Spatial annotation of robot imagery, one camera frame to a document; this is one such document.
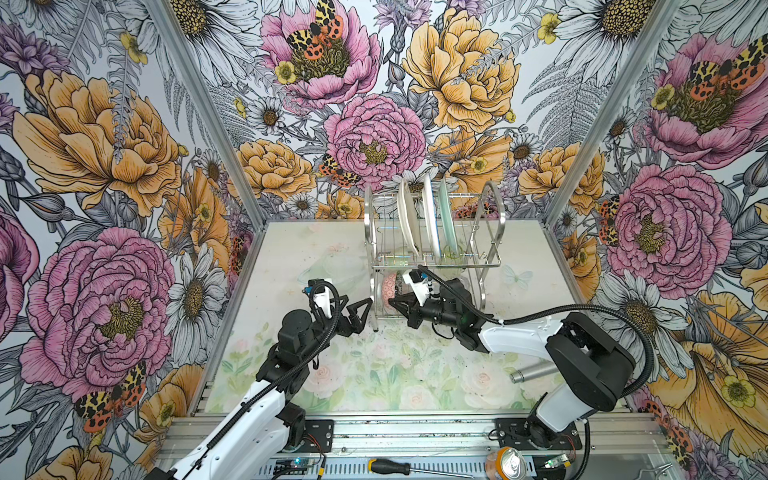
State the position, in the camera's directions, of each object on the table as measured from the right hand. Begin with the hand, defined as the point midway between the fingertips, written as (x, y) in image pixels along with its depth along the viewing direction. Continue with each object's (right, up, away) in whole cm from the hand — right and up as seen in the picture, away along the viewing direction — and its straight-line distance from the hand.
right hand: (392, 308), depth 82 cm
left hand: (-8, +1, -4) cm, 9 cm away
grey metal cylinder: (+36, -17, -2) cm, 40 cm away
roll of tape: (+23, -28, -20) cm, 41 cm away
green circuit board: (-22, -34, -11) cm, 42 cm away
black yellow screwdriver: (-1, -33, -13) cm, 36 cm away
